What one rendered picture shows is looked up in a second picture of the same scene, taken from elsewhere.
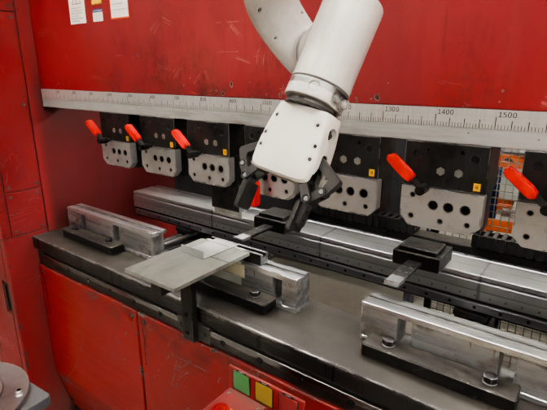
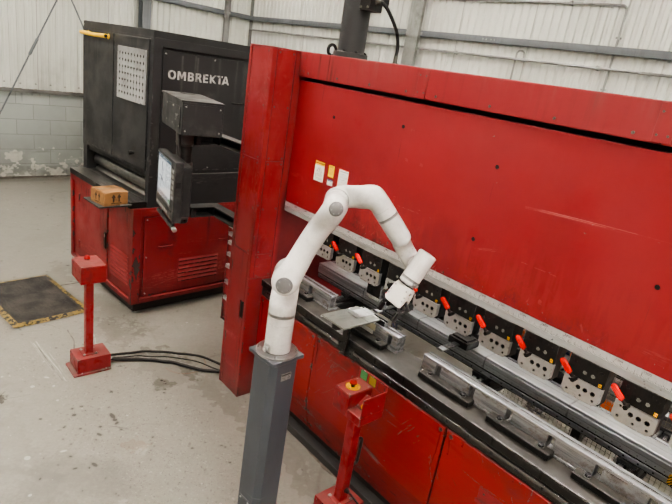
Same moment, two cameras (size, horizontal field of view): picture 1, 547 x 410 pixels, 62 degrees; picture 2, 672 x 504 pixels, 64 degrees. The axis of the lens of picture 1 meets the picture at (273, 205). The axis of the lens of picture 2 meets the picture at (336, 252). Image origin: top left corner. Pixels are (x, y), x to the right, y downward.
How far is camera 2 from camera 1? 174 cm
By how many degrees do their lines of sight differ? 10
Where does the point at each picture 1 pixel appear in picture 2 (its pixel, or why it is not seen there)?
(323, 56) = (412, 272)
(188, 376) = (336, 372)
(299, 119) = (401, 288)
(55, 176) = (280, 247)
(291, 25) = (408, 252)
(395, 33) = (453, 251)
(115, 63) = not seen: hidden behind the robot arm
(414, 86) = (456, 273)
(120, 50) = not seen: hidden behind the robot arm
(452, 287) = (473, 359)
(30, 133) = (274, 223)
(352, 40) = (422, 269)
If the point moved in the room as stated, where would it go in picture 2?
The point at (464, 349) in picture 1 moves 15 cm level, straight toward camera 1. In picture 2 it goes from (458, 382) to (443, 393)
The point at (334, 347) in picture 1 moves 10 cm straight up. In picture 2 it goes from (407, 370) to (411, 353)
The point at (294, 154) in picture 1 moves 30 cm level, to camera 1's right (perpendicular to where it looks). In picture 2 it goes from (397, 298) to (468, 314)
